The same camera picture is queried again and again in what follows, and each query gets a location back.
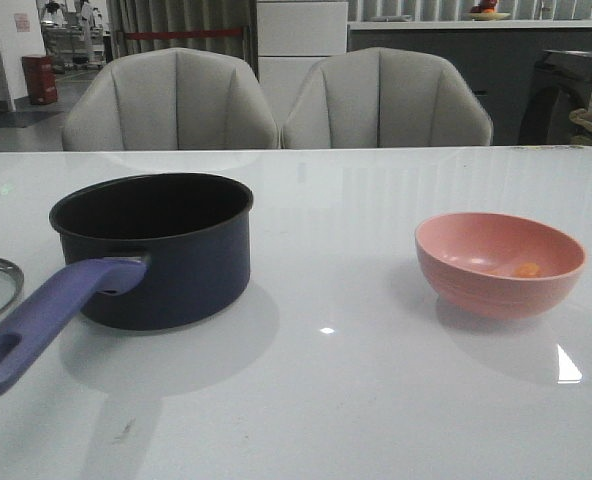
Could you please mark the orange ham pieces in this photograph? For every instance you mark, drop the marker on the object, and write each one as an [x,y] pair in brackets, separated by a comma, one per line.
[524,270]

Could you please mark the dark grey sideboard counter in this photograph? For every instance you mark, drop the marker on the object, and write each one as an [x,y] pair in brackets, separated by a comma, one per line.
[496,58]

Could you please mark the red bin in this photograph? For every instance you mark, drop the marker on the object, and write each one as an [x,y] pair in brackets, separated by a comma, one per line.
[40,79]

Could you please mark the grey chair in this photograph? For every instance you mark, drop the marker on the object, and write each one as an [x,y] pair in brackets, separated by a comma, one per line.
[172,99]
[385,98]

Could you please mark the red barrier tape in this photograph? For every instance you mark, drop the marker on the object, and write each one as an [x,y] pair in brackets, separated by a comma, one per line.
[195,34]

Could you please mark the white drawer cabinet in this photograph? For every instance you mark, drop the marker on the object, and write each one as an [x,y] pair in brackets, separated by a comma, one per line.
[291,37]

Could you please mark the pink bowl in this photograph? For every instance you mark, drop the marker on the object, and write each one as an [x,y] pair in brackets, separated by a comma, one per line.
[496,265]

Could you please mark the fruit plate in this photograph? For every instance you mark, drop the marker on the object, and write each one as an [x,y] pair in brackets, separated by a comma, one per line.
[486,10]

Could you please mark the grey chair left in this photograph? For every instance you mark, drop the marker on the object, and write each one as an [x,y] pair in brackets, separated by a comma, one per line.
[172,99]

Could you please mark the dark blue saucepan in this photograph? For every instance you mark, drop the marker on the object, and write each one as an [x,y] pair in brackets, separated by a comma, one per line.
[141,253]

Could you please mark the grey chair right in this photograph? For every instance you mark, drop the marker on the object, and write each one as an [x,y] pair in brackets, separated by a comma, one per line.
[385,98]

